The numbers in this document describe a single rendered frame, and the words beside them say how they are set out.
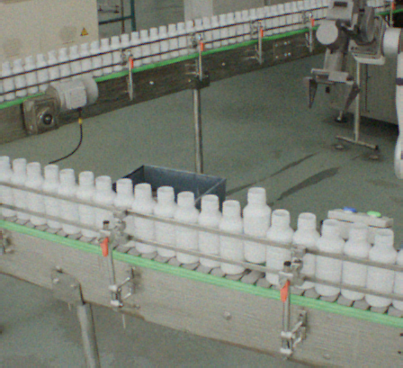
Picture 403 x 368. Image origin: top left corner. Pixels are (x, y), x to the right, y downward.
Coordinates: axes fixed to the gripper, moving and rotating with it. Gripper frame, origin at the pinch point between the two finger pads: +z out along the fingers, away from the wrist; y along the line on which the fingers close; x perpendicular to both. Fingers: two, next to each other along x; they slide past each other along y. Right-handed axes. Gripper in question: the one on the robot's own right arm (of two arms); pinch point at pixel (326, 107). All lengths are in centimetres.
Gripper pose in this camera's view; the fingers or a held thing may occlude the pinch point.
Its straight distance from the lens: 185.8
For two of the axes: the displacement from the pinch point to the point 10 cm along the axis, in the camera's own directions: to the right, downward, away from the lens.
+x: 4.7, 1.1, 8.8
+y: 8.6, 1.7, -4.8
